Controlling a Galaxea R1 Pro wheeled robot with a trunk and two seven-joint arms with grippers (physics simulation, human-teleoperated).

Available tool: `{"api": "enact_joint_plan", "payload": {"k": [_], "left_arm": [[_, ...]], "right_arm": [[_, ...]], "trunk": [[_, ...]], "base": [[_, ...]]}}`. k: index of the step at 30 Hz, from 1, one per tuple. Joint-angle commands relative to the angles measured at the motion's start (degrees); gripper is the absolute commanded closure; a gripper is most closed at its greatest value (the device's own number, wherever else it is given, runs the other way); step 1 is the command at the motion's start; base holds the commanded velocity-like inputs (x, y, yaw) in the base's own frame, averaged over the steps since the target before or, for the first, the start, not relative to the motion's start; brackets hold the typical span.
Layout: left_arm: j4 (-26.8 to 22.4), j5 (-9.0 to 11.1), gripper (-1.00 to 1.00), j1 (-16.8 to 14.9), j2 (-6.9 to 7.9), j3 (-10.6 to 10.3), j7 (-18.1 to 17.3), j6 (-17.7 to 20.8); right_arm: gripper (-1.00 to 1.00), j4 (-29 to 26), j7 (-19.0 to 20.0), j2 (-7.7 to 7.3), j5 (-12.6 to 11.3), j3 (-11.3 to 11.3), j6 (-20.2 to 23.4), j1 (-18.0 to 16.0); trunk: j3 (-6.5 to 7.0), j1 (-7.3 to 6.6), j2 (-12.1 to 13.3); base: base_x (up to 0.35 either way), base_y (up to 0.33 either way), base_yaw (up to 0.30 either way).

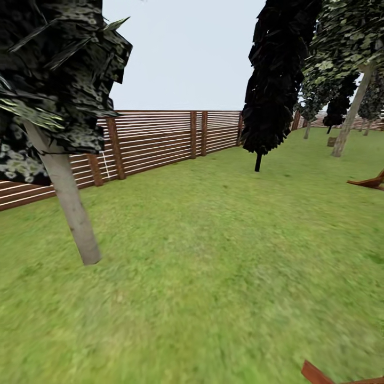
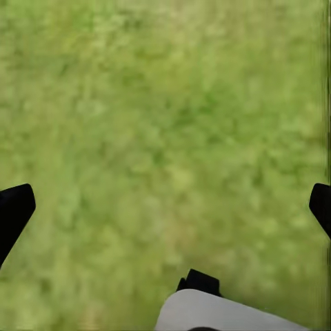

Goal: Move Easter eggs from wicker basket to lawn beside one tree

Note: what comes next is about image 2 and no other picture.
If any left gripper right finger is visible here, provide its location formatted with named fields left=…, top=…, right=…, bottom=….
left=309, top=183, right=331, bottom=239

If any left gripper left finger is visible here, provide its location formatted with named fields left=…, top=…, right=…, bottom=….
left=0, top=183, right=36, bottom=267

